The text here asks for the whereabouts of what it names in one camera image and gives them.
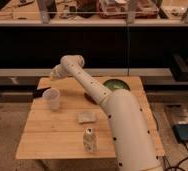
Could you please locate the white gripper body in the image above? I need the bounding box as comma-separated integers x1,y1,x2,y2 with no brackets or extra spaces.
50,65,65,80

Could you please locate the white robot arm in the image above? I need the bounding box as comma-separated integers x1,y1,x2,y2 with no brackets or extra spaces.
50,55,163,171

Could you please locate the clear plastic cup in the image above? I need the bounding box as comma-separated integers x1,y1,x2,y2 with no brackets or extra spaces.
43,88,60,111

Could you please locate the red chili pepper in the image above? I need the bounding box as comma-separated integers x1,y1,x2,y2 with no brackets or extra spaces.
84,93,97,105

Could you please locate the wooden folding table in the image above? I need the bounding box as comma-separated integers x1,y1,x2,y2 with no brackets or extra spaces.
15,76,166,161

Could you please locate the beige sponge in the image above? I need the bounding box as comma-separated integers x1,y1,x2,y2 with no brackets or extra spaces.
77,112,96,124

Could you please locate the green bowl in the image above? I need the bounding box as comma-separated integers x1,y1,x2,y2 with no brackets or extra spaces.
103,79,130,91

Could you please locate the small clear bottle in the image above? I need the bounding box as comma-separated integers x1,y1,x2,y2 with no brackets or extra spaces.
83,128,97,152

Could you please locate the long workbench shelf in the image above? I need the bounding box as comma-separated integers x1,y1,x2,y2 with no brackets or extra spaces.
0,0,188,27

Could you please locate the black foot pedal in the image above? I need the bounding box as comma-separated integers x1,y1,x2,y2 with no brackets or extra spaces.
172,124,188,143

